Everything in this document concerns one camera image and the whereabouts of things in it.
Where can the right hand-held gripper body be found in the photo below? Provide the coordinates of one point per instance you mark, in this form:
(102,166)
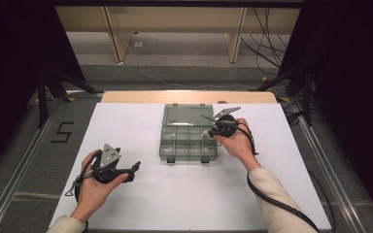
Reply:
(226,127)

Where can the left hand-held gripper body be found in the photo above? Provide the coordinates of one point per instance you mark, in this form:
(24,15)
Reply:
(110,157)

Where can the transparent grey compartment box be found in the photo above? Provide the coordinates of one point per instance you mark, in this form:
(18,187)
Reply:
(181,113)

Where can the person's right hand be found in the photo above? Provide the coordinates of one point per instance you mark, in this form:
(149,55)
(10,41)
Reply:
(239,145)

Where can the person's left hand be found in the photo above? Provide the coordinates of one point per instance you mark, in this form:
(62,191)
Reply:
(90,194)

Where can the white table sheet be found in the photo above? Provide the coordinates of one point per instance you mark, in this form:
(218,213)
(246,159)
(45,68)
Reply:
(175,200)

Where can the black metal stand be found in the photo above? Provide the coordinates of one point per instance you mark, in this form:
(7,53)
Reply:
(307,97)
(42,97)

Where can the white floor socket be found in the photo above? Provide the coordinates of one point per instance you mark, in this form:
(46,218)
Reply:
(138,44)

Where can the light wooden desk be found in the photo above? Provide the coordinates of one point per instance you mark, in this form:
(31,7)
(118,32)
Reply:
(175,19)

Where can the black overhead beam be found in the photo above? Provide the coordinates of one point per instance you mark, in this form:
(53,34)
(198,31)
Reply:
(175,3)

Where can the dark curtain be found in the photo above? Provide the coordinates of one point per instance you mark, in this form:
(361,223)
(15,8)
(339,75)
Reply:
(353,64)
(13,48)

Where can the aluminium floor rail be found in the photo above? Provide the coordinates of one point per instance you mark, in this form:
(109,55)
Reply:
(330,171)
(19,171)

